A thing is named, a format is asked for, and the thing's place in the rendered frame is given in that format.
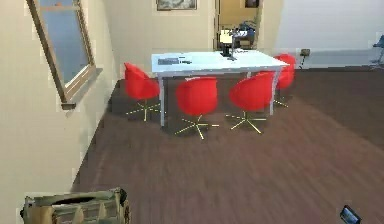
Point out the red swivel chair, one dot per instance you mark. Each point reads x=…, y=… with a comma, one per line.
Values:
x=139, y=85
x=251, y=93
x=287, y=71
x=196, y=96

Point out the white table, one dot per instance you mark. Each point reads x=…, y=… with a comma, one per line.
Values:
x=213, y=61

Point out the black desk lamp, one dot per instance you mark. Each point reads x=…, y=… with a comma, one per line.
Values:
x=227, y=41

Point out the wooden framed window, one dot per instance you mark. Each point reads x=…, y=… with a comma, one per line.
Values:
x=63, y=46

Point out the olive green bag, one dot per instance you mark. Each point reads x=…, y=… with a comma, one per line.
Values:
x=76, y=208

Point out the small black flat device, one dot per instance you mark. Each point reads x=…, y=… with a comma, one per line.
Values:
x=349, y=215

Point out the dark framed wall picture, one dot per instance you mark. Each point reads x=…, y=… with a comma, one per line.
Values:
x=252, y=3

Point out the small dark wall box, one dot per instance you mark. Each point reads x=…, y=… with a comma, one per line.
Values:
x=304, y=52

